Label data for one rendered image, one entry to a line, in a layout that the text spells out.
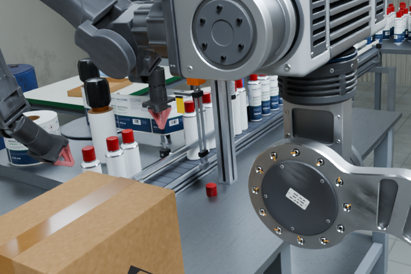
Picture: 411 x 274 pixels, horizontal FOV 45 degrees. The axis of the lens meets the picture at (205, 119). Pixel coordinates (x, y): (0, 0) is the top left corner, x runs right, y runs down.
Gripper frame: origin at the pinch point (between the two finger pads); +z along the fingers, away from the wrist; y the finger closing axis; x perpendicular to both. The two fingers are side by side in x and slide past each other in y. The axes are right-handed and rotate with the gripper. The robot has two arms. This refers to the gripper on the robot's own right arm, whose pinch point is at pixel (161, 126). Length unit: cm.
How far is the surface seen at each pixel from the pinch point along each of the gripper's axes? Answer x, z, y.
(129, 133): 7.7, -6.4, 22.6
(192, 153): 7.5, 10.6, -5.6
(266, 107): 9, 9, -57
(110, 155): 7.0, -2.3, 30.5
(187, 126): 6.7, 0.9, -5.3
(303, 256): 23, 78, -60
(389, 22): 12, -2, -229
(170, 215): 47, -6, 54
